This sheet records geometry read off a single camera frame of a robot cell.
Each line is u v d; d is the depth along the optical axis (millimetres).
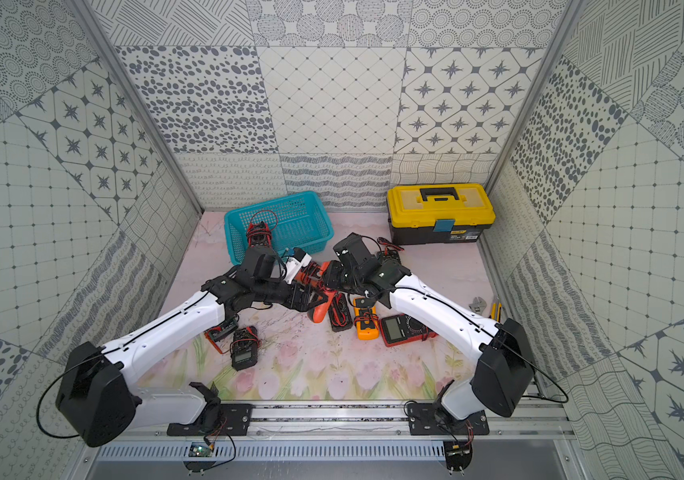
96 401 396
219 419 710
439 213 1005
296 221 1182
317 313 747
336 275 687
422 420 744
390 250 1084
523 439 741
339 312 899
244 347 819
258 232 1076
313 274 965
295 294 680
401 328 864
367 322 877
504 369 411
